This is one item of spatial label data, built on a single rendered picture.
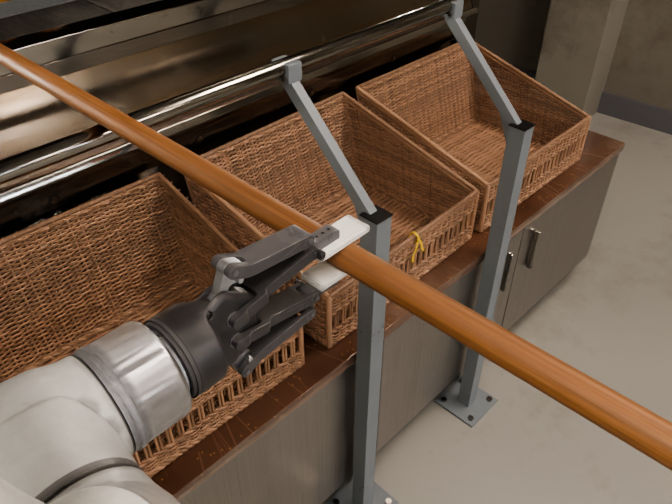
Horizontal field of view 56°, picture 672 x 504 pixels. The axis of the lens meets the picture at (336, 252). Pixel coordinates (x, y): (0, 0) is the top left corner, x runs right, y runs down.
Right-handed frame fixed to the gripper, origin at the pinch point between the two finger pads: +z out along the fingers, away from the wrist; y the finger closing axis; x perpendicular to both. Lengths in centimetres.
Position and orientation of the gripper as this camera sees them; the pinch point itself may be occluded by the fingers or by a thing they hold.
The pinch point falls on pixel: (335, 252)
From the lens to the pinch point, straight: 62.8
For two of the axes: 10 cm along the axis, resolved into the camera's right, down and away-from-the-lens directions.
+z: 6.9, -4.5, 5.7
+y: 0.0, 7.9, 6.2
